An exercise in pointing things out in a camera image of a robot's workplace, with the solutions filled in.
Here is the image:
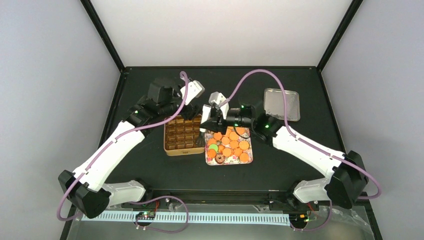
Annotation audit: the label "chocolate donut cookie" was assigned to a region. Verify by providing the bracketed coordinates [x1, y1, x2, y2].
[214, 154, 227, 164]

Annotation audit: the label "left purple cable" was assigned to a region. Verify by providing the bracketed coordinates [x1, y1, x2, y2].
[56, 70, 190, 233]

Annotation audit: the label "white and metal tongs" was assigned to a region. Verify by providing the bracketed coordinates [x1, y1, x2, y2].
[195, 104, 212, 147]

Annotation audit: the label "silver tin lid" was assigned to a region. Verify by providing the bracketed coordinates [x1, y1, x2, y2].
[263, 88, 301, 122]

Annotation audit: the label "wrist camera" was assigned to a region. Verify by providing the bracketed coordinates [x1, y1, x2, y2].
[208, 91, 229, 108]
[180, 80, 205, 106]

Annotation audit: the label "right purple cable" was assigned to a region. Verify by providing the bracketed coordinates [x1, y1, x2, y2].
[216, 68, 382, 232]

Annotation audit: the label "floral serving tray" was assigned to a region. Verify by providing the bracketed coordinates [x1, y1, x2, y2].
[204, 126, 254, 166]

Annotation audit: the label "green macaron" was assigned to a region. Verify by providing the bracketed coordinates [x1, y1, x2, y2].
[208, 144, 219, 153]

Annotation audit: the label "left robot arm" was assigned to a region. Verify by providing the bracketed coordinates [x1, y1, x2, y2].
[56, 75, 205, 221]

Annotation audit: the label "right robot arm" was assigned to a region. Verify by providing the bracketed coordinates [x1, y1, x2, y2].
[200, 96, 369, 210]

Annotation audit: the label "gold cookie tin with tray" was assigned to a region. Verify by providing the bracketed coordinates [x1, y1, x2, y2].
[163, 114, 205, 157]

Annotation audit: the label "white slotted cable duct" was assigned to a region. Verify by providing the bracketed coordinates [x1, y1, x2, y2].
[80, 210, 290, 226]

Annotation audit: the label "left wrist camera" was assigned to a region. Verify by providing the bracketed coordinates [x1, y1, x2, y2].
[180, 80, 205, 106]

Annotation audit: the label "purple cable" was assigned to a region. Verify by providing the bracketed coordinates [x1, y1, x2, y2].
[216, 68, 382, 232]
[56, 70, 190, 233]

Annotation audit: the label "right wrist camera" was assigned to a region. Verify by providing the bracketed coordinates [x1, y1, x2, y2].
[208, 91, 229, 108]

